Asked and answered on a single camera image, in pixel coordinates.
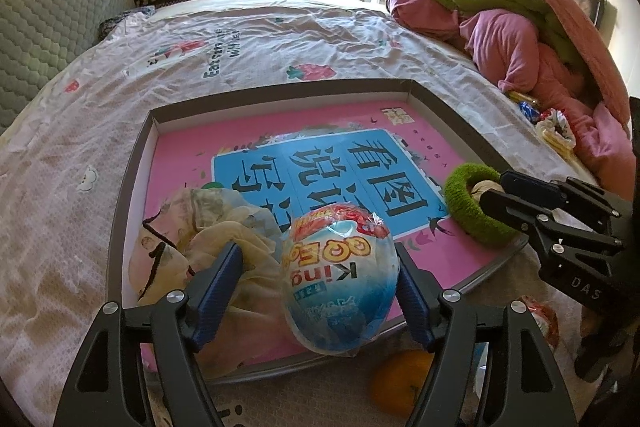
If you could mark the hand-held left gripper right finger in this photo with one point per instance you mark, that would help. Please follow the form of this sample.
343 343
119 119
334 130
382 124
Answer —
417 297

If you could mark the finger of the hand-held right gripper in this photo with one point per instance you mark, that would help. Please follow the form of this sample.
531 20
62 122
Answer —
530 187
515 209

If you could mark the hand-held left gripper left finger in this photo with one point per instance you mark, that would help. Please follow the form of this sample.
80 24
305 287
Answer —
215 302

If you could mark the red plastic egg toy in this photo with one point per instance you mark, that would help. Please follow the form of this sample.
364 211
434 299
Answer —
544 322

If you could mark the blue plastic egg toy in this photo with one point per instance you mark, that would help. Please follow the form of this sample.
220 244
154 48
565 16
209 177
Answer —
335 287

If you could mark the orange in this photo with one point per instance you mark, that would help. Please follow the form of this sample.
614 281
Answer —
397 382

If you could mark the shallow cardboard box pink bottom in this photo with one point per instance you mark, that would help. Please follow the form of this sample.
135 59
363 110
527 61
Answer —
130 187

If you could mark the snack packets near blankets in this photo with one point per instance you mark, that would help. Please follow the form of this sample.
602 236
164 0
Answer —
555 119

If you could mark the blue candy wrapper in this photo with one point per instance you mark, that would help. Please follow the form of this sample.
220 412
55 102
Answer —
527 109

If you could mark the gold wrapped snack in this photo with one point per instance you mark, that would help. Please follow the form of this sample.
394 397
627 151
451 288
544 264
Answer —
522 97

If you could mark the pink quilt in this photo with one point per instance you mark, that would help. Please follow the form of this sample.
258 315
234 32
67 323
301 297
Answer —
505 47

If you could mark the pink book with blue label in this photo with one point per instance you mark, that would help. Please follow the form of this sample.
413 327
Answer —
325 167

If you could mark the salmon quilted cushion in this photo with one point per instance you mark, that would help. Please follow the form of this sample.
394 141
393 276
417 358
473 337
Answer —
565 17

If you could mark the grey quilted headboard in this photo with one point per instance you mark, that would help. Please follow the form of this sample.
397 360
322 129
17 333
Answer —
55 22

